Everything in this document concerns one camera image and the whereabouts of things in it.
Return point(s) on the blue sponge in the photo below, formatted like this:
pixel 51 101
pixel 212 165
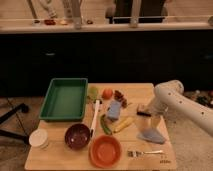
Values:
pixel 113 111

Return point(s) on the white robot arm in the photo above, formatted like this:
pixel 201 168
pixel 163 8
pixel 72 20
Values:
pixel 170 95

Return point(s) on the black chair base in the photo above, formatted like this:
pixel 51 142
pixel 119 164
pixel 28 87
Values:
pixel 9 122

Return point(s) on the white cup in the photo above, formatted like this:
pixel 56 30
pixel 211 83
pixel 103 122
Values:
pixel 39 138

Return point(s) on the silver fork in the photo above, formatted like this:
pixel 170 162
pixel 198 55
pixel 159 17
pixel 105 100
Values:
pixel 139 153

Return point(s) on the purple bowl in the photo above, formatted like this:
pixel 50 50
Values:
pixel 77 136

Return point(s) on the orange tomato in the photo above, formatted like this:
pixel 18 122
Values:
pixel 107 93

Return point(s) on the brown pinecone toy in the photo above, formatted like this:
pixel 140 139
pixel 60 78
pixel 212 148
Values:
pixel 118 96

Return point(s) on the green plastic tray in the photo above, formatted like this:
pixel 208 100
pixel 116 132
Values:
pixel 65 100

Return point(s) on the red bowl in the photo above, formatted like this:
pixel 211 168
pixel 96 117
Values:
pixel 105 151

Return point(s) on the green lettuce toy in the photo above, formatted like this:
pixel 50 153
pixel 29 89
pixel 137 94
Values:
pixel 92 93

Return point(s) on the yellow banana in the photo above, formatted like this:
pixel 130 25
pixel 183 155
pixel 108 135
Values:
pixel 125 123

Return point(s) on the green pepper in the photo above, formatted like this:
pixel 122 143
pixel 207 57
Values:
pixel 104 126

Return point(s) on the blue folded cloth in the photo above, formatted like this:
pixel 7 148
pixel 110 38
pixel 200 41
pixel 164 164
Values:
pixel 152 136

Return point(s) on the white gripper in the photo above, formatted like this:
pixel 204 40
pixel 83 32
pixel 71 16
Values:
pixel 143 122

